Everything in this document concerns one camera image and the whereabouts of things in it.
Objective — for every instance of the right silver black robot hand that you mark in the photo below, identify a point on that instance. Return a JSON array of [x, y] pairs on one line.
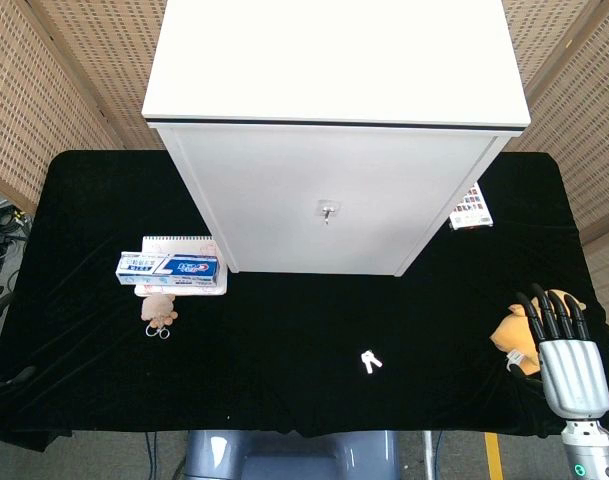
[[574, 372]]

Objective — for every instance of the small white key bunch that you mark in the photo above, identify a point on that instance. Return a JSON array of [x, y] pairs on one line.
[[370, 361]]

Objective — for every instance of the white cabinet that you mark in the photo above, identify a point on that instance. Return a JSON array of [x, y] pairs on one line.
[[334, 150]]

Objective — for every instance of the yellow plush toy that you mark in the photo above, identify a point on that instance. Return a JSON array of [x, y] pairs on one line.
[[514, 335]]

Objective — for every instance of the yellow floor tape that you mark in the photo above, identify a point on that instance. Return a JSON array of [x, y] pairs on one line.
[[494, 457]]

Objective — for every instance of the metal table leg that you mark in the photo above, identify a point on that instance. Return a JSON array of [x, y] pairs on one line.
[[427, 455]]

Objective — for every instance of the blue white toothpaste box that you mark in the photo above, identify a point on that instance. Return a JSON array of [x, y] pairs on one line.
[[169, 267]]

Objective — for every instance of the colour swatch card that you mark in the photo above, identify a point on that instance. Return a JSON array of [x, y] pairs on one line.
[[471, 210]]

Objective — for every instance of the white spiral notebook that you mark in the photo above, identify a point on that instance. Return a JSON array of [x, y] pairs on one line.
[[184, 244]]

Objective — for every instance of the black velvet tablecloth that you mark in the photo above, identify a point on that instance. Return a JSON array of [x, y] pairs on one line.
[[284, 325]]

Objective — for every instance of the grey blue robot torso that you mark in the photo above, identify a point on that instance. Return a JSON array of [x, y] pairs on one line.
[[284, 457]]

